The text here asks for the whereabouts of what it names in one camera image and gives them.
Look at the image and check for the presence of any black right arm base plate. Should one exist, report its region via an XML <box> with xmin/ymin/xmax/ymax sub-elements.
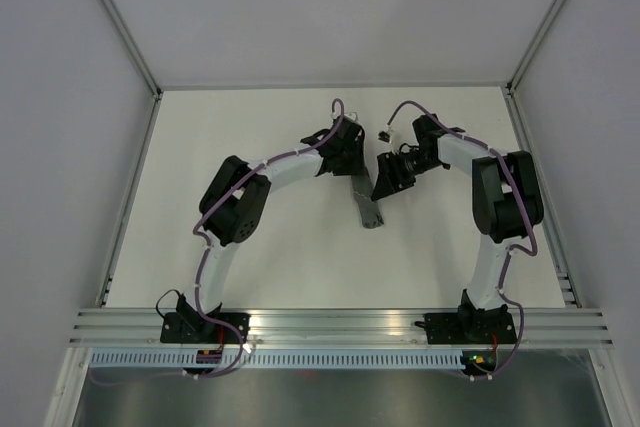
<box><xmin>422</xmin><ymin>309</ymin><xmax>517</xmax><ymax>345</ymax></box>

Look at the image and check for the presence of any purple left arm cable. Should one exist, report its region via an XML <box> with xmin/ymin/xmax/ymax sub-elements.
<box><xmin>192</xmin><ymin>98</ymin><xmax>349</xmax><ymax>383</ymax></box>

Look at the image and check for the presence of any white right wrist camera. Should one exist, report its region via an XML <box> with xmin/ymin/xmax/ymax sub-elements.
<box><xmin>377</xmin><ymin>126</ymin><xmax>401</xmax><ymax>150</ymax></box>

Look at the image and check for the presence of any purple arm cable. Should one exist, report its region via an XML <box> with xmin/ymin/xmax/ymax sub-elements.
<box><xmin>384</xmin><ymin>100</ymin><xmax>540</xmax><ymax>383</ymax></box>
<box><xmin>192</xmin><ymin>98</ymin><xmax>349</xmax><ymax>383</ymax></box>

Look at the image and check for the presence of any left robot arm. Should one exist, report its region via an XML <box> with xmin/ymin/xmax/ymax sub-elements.
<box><xmin>176</xmin><ymin>116</ymin><xmax>382</xmax><ymax>343</ymax></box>

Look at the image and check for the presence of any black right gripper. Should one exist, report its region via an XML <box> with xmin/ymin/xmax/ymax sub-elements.
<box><xmin>371</xmin><ymin>150</ymin><xmax>443</xmax><ymax>202</ymax></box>

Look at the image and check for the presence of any white slotted cable duct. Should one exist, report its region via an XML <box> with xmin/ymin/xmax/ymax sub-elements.
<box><xmin>90</xmin><ymin>349</ymin><xmax>463</xmax><ymax>370</ymax></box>

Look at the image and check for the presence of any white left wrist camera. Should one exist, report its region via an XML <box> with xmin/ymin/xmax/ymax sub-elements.
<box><xmin>345</xmin><ymin>112</ymin><xmax>359</xmax><ymax>123</ymax></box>

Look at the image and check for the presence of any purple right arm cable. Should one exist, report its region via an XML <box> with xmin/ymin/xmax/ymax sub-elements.
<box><xmin>384</xmin><ymin>100</ymin><xmax>540</xmax><ymax>383</ymax></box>

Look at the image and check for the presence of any aluminium left frame post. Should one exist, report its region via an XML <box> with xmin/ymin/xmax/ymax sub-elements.
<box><xmin>69</xmin><ymin>0</ymin><xmax>164</xmax><ymax>98</ymax></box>

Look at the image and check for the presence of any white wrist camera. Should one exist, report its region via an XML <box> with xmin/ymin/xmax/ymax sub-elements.
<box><xmin>345</xmin><ymin>112</ymin><xmax>359</xmax><ymax>123</ymax></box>
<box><xmin>377</xmin><ymin>126</ymin><xmax>401</xmax><ymax>150</ymax></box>

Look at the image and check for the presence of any aluminium front rail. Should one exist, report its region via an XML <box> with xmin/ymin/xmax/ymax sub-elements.
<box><xmin>67</xmin><ymin>308</ymin><xmax>613</xmax><ymax>349</ymax></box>

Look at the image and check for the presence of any aluminium frame post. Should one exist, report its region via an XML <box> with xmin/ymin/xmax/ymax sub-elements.
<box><xmin>69</xmin><ymin>0</ymin><xmax>164</xmax><ymax>98</ymax></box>
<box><xmin>505</xmin><ymin>0</ymin><xmax>601</xmax><ymax>93</ymax></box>

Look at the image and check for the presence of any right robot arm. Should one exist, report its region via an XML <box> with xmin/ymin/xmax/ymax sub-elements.
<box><xmin>371</xmin><ymin>114</ymin><xmax>544</xmax><ymax>343</ymax></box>

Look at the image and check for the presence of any grey cloth napkin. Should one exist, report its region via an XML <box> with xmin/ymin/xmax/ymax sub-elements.
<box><xmin>350</xmin><ymin>171</ymin><xmax>384</xmax><ymax>229</ymax></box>

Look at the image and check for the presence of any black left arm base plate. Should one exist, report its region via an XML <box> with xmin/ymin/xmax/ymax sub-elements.
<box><xmin>160</xmin><ymin>311</ymin><xmax>250</xmax><ymax>345</ymax></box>

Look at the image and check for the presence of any aluminium right frame post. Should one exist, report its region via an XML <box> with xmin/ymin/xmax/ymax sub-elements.
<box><xmin>505</xmin><ymin>0</ymin><xmax>601</xmax><ymax>93</ymax></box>

